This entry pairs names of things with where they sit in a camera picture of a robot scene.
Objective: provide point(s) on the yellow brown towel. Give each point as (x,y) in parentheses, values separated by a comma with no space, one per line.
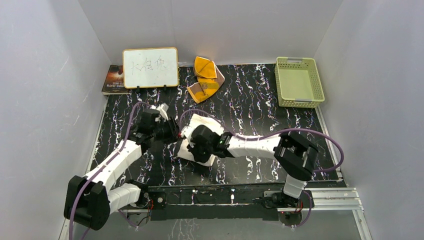
(209,80)

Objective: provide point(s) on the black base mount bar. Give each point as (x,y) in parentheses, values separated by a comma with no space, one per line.
(264,201)

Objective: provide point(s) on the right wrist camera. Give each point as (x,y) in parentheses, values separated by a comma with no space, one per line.
(186,134)

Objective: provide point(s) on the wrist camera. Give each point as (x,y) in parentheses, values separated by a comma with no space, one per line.
(186,134)
(163,108)

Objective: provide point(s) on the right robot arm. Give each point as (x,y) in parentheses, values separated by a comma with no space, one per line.
(295,153)

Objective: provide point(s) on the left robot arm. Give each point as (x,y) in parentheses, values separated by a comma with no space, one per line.
(106,179)

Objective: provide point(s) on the whiteboard with yellow frame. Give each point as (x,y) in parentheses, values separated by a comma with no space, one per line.
(150,67)

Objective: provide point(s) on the aluminium rail frame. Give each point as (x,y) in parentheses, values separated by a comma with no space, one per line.
(329,199)

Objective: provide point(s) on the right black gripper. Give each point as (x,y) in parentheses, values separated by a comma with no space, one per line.
(198,157)

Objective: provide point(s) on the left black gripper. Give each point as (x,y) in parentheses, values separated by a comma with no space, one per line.
(174,129)

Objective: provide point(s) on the green plastic basket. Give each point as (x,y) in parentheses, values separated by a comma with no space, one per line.
(298,82)

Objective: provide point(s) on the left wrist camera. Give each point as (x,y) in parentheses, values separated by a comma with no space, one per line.
(163,108)

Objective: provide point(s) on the dark book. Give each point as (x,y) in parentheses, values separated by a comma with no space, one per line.
(114,81)

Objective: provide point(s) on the white towel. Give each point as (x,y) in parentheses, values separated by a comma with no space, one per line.
(195,121)

